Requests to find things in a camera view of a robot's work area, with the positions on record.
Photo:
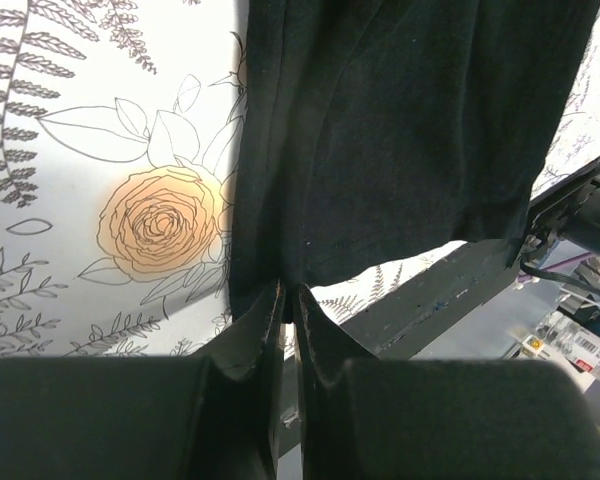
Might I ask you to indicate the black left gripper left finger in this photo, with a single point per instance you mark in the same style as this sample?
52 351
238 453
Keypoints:
213 414

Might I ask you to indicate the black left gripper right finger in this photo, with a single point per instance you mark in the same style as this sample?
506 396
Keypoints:
367 418

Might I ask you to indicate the black underwear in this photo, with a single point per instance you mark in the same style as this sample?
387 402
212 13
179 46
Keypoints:
379 130

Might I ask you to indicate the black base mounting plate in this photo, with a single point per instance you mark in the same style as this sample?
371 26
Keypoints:
412 315

